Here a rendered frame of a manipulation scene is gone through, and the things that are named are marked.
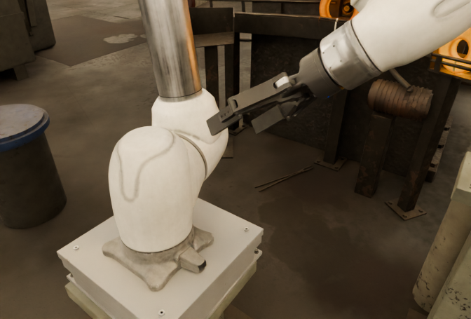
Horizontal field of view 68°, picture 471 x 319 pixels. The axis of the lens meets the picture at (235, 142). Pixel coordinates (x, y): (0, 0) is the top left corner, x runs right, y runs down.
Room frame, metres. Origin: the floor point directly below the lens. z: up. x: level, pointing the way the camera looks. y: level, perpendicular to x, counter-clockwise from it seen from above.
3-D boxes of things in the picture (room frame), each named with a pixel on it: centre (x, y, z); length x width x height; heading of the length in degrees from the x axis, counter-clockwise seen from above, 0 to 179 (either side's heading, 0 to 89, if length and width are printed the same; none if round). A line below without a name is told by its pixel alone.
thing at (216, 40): (1.62, 0.14, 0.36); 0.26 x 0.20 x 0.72; 91
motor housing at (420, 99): (1.24, -0.64, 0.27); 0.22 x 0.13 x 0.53; 56
